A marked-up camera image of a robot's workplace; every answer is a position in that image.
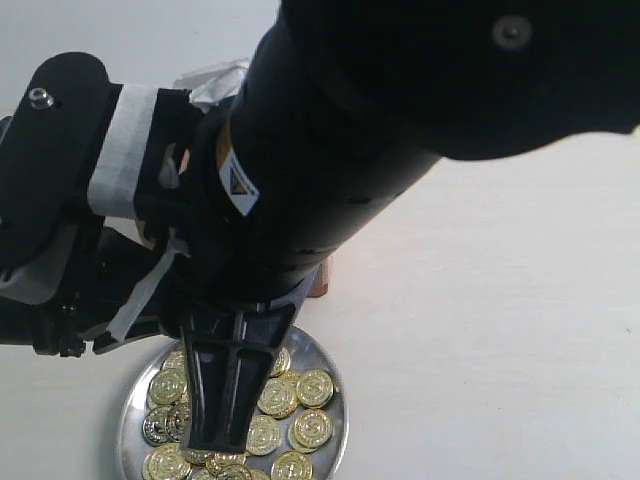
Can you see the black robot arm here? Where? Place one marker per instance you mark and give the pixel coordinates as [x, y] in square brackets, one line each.
[345, 105]

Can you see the gold coin right edge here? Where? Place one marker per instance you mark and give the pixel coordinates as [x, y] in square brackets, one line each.
[313, 428]

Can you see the gold coin lower centre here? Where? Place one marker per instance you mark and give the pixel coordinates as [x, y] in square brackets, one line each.
[264, 435]

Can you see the round steel plate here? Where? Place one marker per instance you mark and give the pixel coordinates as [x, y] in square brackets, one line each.
[131, 449]

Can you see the brown cardboard slotted box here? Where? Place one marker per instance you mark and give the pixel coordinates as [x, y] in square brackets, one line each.
[318, 289]

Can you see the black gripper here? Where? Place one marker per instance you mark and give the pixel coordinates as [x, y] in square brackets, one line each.
[274, 185]

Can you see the gold coin middle right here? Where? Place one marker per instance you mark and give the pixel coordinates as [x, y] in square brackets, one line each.
[278, 398]

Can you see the gold coin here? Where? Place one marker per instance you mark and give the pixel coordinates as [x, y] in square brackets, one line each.
[292, 465]
[166, 462]
[264, 435]
[278, 398]
[168, 386]

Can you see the gold coin lower right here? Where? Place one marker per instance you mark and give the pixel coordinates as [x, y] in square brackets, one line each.
[292, 465]

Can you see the gold coin upper left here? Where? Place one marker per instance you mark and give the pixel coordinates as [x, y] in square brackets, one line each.
[168, 386]

